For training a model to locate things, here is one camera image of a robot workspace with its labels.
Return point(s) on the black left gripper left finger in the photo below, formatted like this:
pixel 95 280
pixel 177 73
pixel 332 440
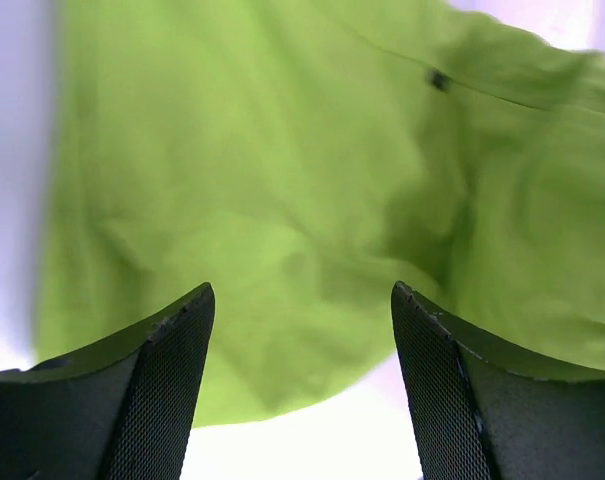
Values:
pixel 119 408

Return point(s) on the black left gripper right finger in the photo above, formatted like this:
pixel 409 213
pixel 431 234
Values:
pixel 484 408

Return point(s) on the lime green shorts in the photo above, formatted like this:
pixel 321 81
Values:
pixel 303 156

